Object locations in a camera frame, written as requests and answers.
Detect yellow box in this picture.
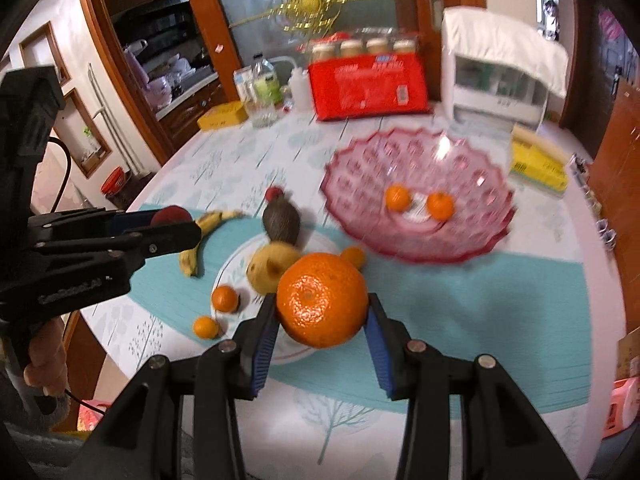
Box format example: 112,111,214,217
196,101,249,132

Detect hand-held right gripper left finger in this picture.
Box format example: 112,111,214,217
75,292,281,480

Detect black cable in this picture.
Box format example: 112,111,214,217
46,136,72,211

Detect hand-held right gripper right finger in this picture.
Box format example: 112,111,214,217
364,294,596,480

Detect red apple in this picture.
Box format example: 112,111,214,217
151,205,193,226

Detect white floral plate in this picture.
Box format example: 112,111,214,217
210,235,321,366

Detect yellow banana bunch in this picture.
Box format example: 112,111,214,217
179,210,247,278

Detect pink glass bowl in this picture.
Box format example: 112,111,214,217
320,128,518,264

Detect wooden sideboard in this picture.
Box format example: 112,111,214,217
582,77,640,386

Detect white cloth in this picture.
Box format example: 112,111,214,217
442,6,571,98

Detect red bucket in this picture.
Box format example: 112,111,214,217
100,166,126,196

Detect red plastic package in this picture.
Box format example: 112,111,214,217
307,55,431,122

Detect clear drinking glass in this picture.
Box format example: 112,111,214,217
247,92,278,128

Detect yellow packet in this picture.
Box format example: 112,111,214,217
509,140,571,195

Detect pink plastic stool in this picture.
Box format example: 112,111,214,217
602,377,640,441

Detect white squeeze bottle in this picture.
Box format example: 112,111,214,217
288,67,313,113

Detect dark avocado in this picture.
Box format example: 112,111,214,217
262,197,302,247

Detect small blue-label box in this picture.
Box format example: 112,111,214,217
233,67,256,106

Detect plastic bags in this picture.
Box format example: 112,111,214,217
125,40,221,106

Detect person's left hand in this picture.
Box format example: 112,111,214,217
24,317,69,399

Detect shrink-wrapped jar pack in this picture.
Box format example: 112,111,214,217
307,32,418,63

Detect person's left forearm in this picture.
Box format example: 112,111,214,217
0,395,96,480

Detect teal striped placemat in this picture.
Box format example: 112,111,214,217
127,205,593,416

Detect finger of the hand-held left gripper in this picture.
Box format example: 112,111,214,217
27,207,157,242
30,219,202,261

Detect cream paper roll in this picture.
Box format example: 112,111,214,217
512,125,561,157

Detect yellow pear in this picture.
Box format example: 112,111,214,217
247,242,301,295

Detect green-label plastic bottle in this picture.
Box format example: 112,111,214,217
250,52,283,111

